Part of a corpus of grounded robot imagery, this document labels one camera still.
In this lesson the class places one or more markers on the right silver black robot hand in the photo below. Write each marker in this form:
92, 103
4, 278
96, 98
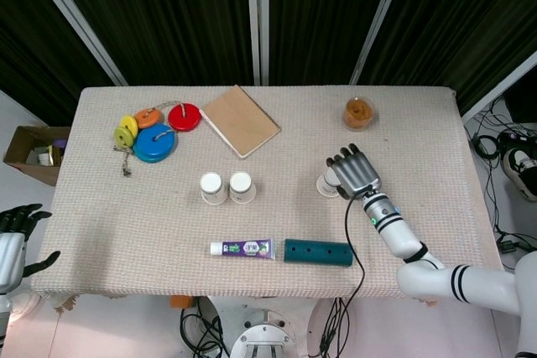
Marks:
358, 173

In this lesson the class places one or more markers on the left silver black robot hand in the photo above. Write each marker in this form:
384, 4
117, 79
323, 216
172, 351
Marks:
10, 257

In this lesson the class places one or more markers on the white paper cup blue band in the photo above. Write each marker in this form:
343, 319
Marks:
325, 188
242, 195
214, 196

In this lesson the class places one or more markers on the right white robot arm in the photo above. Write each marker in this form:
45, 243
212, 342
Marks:
398, 236

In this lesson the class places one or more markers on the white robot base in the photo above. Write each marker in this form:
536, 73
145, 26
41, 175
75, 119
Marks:
262, 337

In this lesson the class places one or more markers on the clear jar of rubber bands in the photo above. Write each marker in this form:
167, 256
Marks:
358, 115

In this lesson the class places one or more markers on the open cardboard box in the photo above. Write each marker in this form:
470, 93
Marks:
25, 169

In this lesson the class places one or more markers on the dark green toothbrush holder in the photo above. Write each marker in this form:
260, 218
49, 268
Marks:
319, 255

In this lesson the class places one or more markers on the beige waffle tablecloth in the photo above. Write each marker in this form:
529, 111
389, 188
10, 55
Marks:
126, 228

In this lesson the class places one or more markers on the brown kraft notebook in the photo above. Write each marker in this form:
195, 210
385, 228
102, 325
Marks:
239, 121

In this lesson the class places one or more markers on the purple toothpaste tube white cap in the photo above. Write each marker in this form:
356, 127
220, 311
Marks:
243, 248

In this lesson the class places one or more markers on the black and white sneaker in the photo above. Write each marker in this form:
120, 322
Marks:
520, 173

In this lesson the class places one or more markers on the black power adapter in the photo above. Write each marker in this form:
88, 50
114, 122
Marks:
506, 246

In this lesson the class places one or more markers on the large teal wooden disc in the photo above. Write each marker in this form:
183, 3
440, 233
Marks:
151, 159

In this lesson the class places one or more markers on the red wooden disc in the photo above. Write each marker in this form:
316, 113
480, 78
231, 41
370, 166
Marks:
191, 121

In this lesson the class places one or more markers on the small orange block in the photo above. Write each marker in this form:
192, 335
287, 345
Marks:
181, 302

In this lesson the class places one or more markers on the yellow wooden disc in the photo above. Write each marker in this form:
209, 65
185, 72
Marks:
133, 128

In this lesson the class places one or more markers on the large blue wooden disc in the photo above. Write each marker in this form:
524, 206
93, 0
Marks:
151, 146

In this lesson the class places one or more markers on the orange wooden disc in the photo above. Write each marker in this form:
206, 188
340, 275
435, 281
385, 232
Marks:
144, 121

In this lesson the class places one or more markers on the black curtain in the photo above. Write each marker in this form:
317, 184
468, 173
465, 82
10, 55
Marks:
189, 18

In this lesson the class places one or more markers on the white slanted frame bar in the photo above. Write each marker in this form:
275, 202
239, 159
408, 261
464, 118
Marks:
499, 87
382, 18
75, 18

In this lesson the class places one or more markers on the white upright frame bar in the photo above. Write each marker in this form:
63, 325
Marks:
257, 18

